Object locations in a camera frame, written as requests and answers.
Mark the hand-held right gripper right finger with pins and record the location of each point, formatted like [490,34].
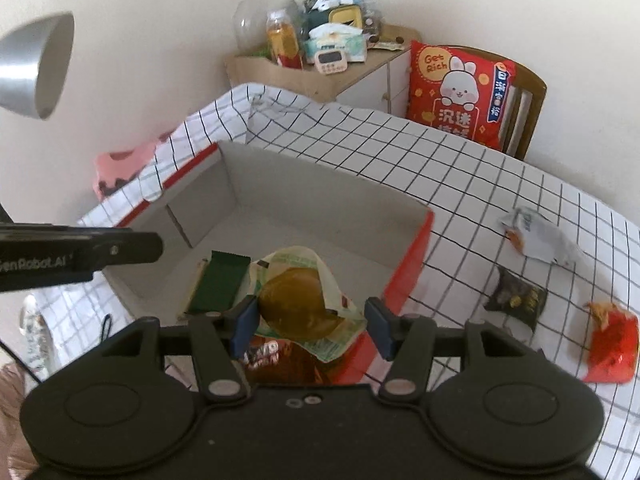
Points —
[377,327]

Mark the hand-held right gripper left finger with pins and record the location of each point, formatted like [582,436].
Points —
[245,325]

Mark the dark green snack packet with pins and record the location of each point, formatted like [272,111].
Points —
[217,282]

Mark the clear packet with brown cake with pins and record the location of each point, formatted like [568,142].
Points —
[295,300]

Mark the brown orange snack packet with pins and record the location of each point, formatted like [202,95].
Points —
[290,367]

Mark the beige snack stick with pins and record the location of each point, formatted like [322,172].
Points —
[198,280]

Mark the red-edged cardboard box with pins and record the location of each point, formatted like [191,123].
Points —
[310,195]

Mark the silver snack packet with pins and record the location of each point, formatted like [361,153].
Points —
[540,237]

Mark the red snack packet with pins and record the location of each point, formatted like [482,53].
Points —
[615,345]

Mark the pink cloth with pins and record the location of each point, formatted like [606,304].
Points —
[120,165]

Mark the small black snack packet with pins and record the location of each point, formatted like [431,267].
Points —
[517,300]

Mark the grey lamp shade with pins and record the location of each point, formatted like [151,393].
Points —
[20,70]

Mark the white checked tablecloth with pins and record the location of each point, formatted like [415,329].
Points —
[500,170]

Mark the red rabbit print cushion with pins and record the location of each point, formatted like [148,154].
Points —
[450,110]

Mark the light wooden cabinet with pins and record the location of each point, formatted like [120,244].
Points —
[260,70]

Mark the wooden chair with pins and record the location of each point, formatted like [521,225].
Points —
[530,105]

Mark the white kitchen timer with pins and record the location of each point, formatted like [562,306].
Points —
[329,61]

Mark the orange drink bottle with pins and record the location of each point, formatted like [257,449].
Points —
[282,40]

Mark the tissue pack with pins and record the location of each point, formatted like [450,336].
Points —
[345,40]

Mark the clear plastic jar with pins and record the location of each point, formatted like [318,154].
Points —
[250,20]

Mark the yellow and black case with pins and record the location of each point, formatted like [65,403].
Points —
[345,15]

